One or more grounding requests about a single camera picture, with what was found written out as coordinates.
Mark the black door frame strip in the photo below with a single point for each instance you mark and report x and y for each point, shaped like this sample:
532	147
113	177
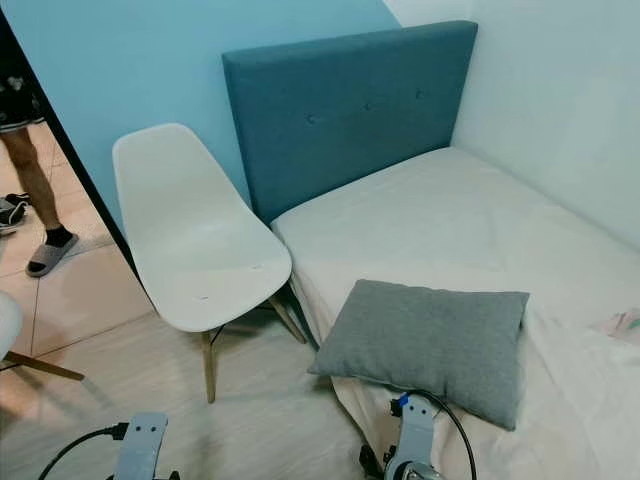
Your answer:
97	200

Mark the black sneaker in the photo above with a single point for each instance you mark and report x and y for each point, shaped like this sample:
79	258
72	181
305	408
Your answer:
15	212

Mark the grey slipper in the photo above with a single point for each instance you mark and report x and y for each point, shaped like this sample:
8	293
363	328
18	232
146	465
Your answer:
52	256

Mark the bed with white sheet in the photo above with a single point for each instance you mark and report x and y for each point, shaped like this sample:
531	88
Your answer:
460	220

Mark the person in dark shorts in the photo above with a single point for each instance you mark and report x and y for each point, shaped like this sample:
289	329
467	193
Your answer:
35	180

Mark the white chair with wooden leg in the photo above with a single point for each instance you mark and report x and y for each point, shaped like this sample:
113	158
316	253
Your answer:
8	320

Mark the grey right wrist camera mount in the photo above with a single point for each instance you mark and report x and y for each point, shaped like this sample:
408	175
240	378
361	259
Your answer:
415	440

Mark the small pink cloth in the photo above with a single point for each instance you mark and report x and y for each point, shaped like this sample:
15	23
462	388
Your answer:
620	325

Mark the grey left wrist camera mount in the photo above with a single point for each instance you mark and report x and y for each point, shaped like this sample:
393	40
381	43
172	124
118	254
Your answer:
142	445

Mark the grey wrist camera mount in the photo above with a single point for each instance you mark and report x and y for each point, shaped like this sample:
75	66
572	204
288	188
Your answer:
415	440
142	445

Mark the blue upholstered headboard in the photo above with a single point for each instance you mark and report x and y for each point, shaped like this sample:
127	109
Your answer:
350	110

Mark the white plastic shell chair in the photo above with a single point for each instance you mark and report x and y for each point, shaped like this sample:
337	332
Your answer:
190	240

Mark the grey fabric pillow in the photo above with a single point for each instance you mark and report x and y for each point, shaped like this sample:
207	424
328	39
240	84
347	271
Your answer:
430	345

